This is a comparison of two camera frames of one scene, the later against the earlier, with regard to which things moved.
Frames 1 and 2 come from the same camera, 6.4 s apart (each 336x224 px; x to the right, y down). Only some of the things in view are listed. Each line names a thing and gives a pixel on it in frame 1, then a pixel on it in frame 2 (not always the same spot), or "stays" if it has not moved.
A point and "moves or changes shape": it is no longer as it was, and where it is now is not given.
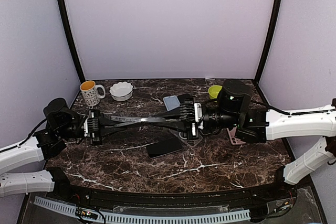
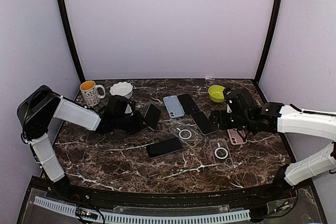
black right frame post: x=277 y=7 stays
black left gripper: x=96 y=130 to x=139 y=125
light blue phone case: x=171 y=102 stays
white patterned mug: x=92 y=93 stays
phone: x=153 y=119 moves or changes shape
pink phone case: x=234 y=141 stays
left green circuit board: x=86 y=213 stays
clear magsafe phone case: x=191 y=142 stays
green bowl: x=213 y=91 stays
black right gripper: x=187 y=113 to x=214 y=119
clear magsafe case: x=147 y=119 to x=221 y=152
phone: x=164 y=147 stays
